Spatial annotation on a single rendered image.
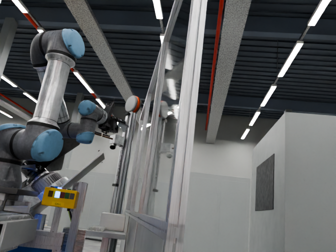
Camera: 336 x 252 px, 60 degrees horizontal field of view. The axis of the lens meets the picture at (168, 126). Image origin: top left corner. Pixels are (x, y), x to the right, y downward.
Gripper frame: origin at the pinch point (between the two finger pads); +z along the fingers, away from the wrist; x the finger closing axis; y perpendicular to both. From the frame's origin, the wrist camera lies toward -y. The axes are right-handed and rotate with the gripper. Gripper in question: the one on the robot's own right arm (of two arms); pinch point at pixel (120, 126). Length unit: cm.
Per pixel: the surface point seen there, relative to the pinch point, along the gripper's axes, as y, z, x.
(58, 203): 43, -13, -25
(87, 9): -333, 231, -206
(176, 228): 55, -71, 54
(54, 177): 23, 18, -56
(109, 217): 47, 45, -29
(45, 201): 42, -16, -31
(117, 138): -13, 60, -34
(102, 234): 58, 28, -24
